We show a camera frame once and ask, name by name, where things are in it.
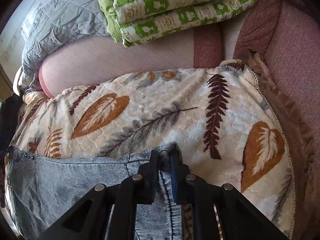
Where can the grey quilted blanket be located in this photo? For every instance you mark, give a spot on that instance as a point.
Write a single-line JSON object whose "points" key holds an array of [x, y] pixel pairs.
{"points": [[55, 24]]}

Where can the grey washed denim pants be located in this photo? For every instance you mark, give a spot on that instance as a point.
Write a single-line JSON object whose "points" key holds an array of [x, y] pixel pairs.
{"points": [[39, 190]]}

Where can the cream leaf pattern fleece blanket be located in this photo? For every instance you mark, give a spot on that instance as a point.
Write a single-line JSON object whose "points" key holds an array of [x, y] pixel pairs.
{"points": [[225, 129]]}

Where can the black garment pile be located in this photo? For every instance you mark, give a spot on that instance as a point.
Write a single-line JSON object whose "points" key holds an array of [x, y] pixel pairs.
{"points": [[8, 121]]}

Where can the green white patterned quilt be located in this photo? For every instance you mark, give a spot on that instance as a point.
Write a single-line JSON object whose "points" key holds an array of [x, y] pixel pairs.
{"points": [[134, 22]]}

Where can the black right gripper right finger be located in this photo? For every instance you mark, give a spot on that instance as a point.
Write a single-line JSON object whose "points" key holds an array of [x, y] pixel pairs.
{"points": [[190, 189]]}

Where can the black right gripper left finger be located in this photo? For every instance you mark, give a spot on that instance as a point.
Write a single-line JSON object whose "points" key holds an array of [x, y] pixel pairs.
{"points": [[139, 188]]}

